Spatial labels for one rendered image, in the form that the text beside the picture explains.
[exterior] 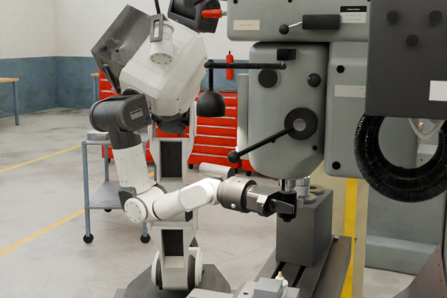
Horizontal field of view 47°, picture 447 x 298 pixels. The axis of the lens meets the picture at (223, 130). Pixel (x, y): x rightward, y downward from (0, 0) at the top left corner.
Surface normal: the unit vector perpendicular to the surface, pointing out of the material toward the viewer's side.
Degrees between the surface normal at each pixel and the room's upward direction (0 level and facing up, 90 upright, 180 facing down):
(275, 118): 90
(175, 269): 117
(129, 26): 57
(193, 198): 93
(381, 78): 90
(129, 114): 83
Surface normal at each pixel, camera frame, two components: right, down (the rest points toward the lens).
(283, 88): -0.33, 0.16
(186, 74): 0.61, 0.07
